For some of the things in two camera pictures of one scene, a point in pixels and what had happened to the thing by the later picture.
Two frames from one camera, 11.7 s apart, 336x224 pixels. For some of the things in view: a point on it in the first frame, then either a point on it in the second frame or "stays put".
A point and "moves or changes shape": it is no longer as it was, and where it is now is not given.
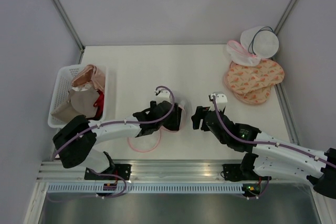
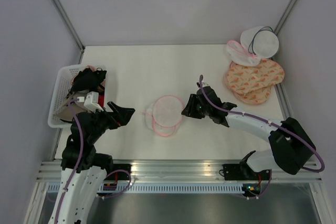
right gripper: (200, 113) -> (189, 109)
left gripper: (172, 119) -> (124, 115)
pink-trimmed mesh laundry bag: (148, 142) moves or changes shape
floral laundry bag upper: (246, 79) stays put
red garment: (98, 103) stays put
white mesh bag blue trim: (262, 41) stays put
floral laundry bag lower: (256, 96) stays put
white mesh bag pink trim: (240, 55) stays put
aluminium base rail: (148, 171) stays put
